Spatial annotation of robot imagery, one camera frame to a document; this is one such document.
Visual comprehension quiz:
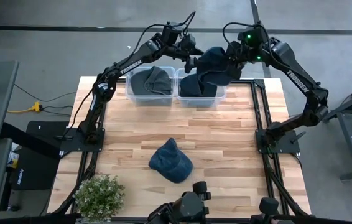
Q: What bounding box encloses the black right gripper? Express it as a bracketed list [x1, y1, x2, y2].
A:
[225, 40, 251, 78]

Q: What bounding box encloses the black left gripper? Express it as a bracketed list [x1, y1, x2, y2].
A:
[174, 34, 205, 58]

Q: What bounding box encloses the navy blue cap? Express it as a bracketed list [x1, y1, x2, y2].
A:
[194, 46, 243, 87]

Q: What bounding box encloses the dark navy cap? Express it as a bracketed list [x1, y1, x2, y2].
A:
[179, 73, 219, 98]

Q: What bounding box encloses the grey cap with pale edge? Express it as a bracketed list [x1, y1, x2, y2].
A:
[144, 65, 174, 96]

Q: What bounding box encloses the denim blue cap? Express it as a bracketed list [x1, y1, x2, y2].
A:
[148, 138, 194, 184]

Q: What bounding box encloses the clear plastic bin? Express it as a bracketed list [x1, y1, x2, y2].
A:
[174, 67, 226, 108]
[125, 64, 177, 106]

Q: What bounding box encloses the small green potted plant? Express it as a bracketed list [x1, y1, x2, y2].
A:
[74, 174, 126, 222]

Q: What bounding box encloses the black floor case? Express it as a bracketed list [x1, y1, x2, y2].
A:
[9, 120, 71, 191]

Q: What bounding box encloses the small colourful carton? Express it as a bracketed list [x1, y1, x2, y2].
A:
[7, 142, 21, 169]

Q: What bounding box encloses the black aluminium table frame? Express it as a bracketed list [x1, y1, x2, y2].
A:
[51, 77, 312, 218]

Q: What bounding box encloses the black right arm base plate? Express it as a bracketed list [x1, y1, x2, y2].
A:
[255, 129, 301, 156]

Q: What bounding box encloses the grey metal table frame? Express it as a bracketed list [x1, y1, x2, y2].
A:
[320, 79, 352, 181]

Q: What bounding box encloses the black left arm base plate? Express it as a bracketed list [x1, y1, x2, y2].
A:
[60, 127, 105, 153]

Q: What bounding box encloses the yellow extension cord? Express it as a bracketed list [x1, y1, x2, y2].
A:
[7, 101, 44, 114]

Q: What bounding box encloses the thin black floor cable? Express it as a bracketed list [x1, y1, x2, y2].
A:
[14, 83, 78, 103]

